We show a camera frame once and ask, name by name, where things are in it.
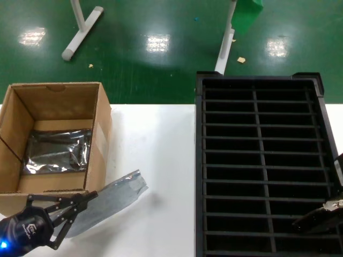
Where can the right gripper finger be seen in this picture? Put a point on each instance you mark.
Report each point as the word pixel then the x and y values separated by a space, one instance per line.
pixel 339 171

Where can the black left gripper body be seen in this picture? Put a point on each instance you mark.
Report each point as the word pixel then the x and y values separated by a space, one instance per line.
pixel 33 227

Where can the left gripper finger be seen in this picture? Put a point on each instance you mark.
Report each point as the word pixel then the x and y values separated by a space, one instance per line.
pixel 67 218
pixel 67 204

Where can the silver antistatic bag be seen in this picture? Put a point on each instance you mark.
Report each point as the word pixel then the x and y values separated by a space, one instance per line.
pixel 115 192
pixel 53 147

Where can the dark graphics card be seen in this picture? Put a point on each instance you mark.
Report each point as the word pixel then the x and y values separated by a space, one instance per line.
pixel 319 222

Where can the black slotted plastic container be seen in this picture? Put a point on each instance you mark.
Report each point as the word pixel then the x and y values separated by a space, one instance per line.
pixel 257 120

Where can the brown cardboard box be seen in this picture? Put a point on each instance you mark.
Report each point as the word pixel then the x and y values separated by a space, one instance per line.
pixel 53 104

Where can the yellow paper scrap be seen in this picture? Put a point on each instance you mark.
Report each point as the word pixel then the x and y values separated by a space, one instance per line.
pixel 241 60

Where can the white metal table leg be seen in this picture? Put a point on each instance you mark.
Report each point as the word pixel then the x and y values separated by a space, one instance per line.
pixel 225 48
pixel 80 34

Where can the green tablecloth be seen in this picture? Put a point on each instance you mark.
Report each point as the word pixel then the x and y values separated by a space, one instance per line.
pixel 246 16

